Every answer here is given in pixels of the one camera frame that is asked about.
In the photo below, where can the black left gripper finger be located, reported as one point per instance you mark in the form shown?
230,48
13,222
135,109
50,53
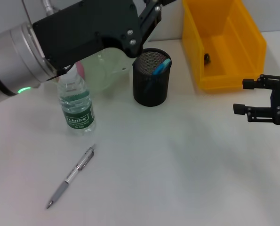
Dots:
151,16

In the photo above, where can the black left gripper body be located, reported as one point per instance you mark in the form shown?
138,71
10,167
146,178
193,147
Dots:
83,30

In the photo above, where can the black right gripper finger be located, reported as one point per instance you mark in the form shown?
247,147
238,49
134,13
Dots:
264,82
259,114

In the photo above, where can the pink peach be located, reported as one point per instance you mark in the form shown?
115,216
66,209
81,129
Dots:
80,69

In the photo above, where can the blue scissors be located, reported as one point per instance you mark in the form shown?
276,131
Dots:
162,67

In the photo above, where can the green plastic wrapper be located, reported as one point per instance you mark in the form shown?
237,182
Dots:
207,58

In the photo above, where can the clear plastic water bottle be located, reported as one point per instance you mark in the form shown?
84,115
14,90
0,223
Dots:
76,106

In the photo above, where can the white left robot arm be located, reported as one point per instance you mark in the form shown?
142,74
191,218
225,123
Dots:
12,63

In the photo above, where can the green glass fruit plate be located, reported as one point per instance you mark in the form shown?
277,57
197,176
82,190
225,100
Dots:
102,70

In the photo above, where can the black mesh pen holder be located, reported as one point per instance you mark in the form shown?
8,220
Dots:
151,94

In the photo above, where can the grey mechanical pen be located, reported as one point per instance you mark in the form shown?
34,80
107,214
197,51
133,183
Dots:
69,179

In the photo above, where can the yellow plastic bin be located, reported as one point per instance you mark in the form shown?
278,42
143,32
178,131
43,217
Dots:
196,47

